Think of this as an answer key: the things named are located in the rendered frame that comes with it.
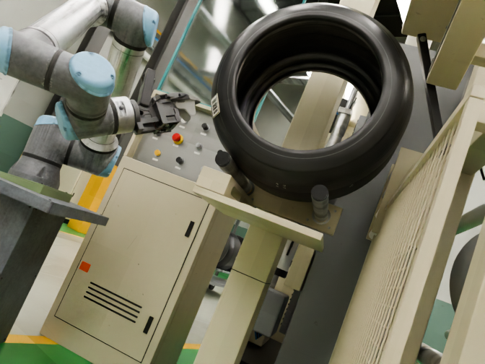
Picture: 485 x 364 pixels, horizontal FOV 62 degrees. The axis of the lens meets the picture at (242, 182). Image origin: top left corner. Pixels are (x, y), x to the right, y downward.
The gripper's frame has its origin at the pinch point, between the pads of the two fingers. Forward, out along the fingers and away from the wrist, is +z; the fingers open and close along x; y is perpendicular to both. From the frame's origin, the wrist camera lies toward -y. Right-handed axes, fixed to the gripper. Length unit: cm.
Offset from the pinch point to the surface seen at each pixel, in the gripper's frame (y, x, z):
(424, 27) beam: -6, 27, 82
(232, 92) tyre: 1.4, 5.6, 9.1
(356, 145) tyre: 28.6, 25.6, 25.2
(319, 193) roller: 36.7, 17.2, 14.9
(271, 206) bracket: 33.8, -19.1, 27.5
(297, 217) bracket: 41, -14, 32
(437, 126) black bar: 28, 23, 71
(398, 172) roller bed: 38, 13, 56
